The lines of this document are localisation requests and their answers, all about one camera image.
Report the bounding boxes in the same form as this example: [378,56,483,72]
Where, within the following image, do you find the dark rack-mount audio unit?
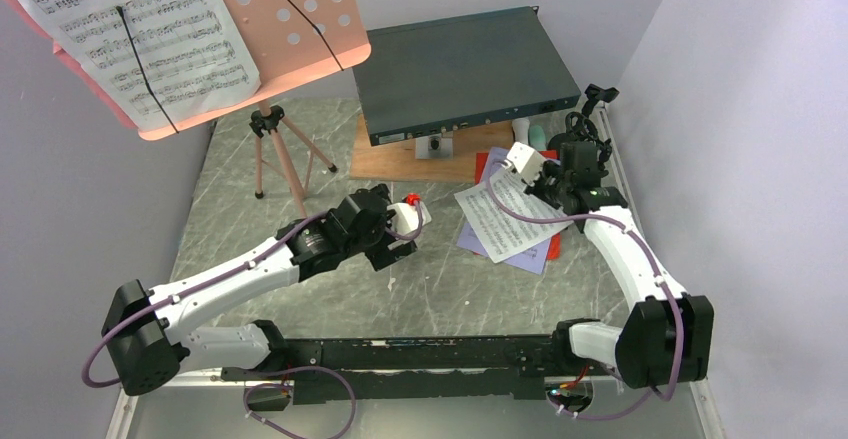
[353,6,581,147]

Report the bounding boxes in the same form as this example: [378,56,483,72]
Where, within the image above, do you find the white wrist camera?
[387,193,432,241]
[506,142,547,185]

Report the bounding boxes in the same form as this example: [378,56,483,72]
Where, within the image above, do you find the black round-base mic stand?
[547,84,619,160]

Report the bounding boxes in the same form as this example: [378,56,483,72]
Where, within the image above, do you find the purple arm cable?
[80,200,425,390]
[484,160,684,423]

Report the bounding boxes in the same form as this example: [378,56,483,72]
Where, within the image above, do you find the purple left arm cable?
[80,200,425,390]

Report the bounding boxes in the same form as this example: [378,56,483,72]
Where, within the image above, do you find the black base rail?
[221,334,591,405]

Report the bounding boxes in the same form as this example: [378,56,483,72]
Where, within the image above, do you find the white sheet music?
[17,0,260,135]
[455,170,571,263]

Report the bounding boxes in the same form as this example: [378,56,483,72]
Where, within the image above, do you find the wooden board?
[350,116,513,183]

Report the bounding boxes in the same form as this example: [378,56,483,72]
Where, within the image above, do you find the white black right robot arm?
[508,142,714,389]

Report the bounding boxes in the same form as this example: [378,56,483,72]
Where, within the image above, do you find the red sheet music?
[473,149,563,262]

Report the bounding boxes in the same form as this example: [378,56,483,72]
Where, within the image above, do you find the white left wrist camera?
[387,193,432,241]

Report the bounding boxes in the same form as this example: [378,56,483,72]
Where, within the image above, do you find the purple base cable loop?
[242,365,358,439]

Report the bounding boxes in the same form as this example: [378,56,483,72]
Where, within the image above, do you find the white microphone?
[511,117,530,145]

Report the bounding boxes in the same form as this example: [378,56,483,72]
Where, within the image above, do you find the black tripod mic stand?
[565,111,613,170]

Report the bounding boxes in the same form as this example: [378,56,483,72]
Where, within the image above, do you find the mint green microphone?
[528,125,547,151]

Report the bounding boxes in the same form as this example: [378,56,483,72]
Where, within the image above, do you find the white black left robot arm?
[96,184,431,396]

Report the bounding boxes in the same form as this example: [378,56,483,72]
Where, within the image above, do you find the grey unit support bracket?
[415,132,454,160]

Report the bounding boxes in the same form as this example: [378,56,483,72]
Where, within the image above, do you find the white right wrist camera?
[506,142,547,185]

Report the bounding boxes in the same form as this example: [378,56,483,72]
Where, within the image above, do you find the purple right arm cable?
[484,160,684,423]

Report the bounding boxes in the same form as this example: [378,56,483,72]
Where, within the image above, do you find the pink music stand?
[0,0,372,219]

